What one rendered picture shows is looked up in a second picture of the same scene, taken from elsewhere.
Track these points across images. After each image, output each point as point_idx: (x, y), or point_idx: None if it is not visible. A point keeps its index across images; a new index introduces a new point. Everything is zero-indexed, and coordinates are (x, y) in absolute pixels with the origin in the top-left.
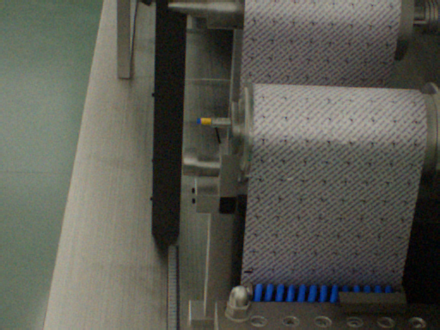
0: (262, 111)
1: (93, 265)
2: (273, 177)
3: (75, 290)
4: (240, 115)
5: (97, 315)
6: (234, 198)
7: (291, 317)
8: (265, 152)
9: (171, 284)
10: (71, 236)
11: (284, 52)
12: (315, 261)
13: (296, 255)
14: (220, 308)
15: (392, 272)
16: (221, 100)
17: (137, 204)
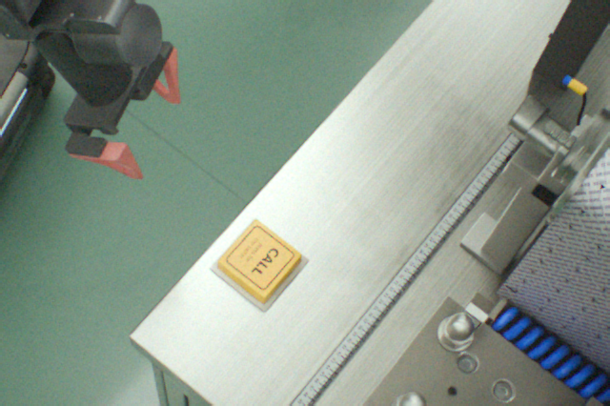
0: (606, 177)
1: (428, 77)
2: (579, 249)
3: (379, 104)
4: (584, 150)
5: (373, 160)
6: (555, 195)
7: (510, 384)
8: (579, 224)
9: (489, 168)
10: (440, 14)
11: None
12: (595, 341)
13: (574, 321)
14: (442, 310)
15: None
16: None
17: (558, 5)
